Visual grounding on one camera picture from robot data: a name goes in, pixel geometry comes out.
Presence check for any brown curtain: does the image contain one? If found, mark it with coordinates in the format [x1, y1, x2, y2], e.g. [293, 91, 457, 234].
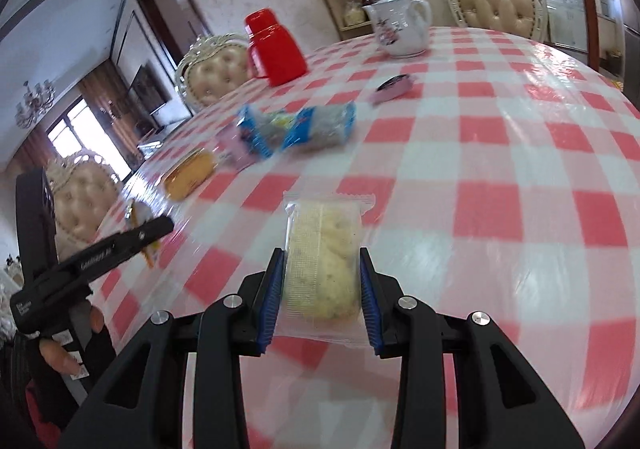
[76, 63, 147, 170]

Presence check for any red thermos jug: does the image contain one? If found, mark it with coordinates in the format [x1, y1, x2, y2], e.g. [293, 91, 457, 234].
[244, 9, 308, 88]

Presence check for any pink packet dark label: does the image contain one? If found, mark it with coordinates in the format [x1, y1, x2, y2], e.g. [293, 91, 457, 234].
[371, 74, 417, 104]

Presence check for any blue cartoon snack packet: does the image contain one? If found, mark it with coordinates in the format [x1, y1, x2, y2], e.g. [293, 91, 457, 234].
[235, 104, 274, 160]

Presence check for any crystal chandelier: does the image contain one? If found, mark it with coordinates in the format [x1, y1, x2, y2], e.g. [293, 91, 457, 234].
[14, 80, 57, 128]

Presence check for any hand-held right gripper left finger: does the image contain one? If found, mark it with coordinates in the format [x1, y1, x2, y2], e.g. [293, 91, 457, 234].
[57, 246, 288, 449]

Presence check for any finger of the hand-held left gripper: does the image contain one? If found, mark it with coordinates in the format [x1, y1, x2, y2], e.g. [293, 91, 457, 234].
[114, 216, 176, 255]

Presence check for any plain pink snack packet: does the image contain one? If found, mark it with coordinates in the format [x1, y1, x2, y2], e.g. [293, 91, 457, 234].
[216, 124, 251, 173]

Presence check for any small yellow green packet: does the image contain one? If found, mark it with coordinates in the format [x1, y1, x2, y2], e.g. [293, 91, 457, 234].
[265, 111, 297, 130]

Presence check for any blue white snack packet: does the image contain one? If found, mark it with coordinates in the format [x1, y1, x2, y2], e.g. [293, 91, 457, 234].
[279, 101, 357, 153]

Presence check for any yellow snack packet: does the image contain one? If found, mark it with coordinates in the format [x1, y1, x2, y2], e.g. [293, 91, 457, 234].
[124, 198, 162, 271]

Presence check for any white floral teapot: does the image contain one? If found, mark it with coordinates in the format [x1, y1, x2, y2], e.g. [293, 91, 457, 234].
[362, 0, 433, 58]

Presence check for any clear packet yellow cake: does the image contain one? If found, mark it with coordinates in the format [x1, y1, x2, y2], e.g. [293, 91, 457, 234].
[281, 190, 377, 346]

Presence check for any clear bag pale food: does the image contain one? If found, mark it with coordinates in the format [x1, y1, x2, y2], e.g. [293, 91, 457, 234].
[344, 1, 367, 28]

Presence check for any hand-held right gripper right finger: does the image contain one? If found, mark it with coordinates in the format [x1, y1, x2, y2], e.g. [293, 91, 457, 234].
[357, 246, 586, 449]

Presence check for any wall television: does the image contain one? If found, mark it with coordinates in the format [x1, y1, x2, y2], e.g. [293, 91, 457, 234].
[129, 63, 169, 116]

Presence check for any orange bread clear packet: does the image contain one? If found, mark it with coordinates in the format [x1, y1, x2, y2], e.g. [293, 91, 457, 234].
[163, 147, 220, 202]

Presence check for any person's left hand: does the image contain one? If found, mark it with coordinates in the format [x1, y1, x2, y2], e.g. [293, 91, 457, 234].
[37, 304, 118, 380]

